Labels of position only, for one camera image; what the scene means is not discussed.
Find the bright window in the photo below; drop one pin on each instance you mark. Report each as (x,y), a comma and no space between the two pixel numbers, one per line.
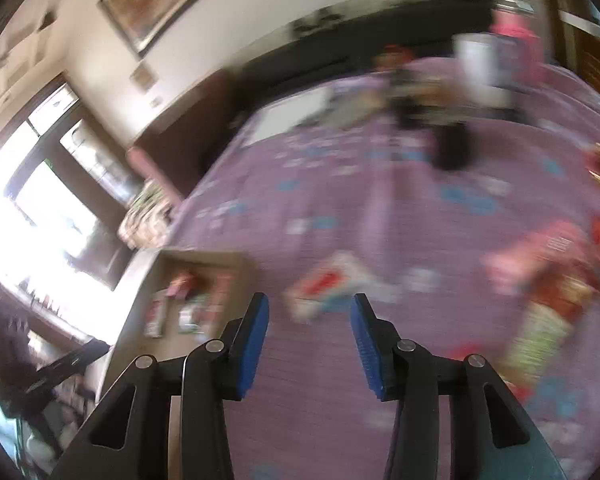
(45,220)

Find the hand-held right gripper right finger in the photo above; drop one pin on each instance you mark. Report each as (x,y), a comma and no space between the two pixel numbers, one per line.
(367,350)

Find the white paper sheet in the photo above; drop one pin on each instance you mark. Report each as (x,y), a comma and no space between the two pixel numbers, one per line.
(290,115)

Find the purple floral tablecloth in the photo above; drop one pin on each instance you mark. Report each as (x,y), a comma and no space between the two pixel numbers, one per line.
(330,200)

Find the floral printed cloth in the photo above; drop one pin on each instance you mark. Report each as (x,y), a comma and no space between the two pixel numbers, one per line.
(145,220)

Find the black tripod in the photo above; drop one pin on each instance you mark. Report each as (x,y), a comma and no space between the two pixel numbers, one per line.
(30,375)

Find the wooden cabinet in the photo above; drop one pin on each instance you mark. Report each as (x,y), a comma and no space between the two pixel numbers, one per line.
(595,45)

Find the brown wooden furniture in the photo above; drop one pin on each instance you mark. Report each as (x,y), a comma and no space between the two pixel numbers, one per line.
(190,135)

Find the pink roll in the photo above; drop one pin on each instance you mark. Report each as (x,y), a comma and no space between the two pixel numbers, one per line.
(147,167)

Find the brown cardboard box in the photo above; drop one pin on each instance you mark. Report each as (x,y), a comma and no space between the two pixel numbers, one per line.
(205,260)

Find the pink thermos bottle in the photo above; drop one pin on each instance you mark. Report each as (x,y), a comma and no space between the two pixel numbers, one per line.
(512,30)

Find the framed wall picture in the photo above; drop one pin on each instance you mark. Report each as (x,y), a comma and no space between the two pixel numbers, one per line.
(155,0)

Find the black sofa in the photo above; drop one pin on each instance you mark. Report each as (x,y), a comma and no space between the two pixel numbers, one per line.
(330,45)

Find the red brown snack packet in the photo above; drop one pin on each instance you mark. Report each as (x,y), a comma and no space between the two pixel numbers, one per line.
(565,295)

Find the red white boxed snack packet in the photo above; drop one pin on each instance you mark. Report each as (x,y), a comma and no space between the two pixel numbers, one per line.
(155,317)

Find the green white snack packet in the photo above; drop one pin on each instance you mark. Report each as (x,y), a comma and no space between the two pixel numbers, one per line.
(190,319)

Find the black jar with cork lid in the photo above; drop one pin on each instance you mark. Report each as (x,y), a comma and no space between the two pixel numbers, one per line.
(452,145)
(410,105)

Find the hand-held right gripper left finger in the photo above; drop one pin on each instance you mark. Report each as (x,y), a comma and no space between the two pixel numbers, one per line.
(252,345)

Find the pink snack packet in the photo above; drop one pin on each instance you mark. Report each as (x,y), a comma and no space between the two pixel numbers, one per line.
(180,285)
(540,250)

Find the white plastic jar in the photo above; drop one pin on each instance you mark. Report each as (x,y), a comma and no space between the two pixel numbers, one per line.
(480,70)

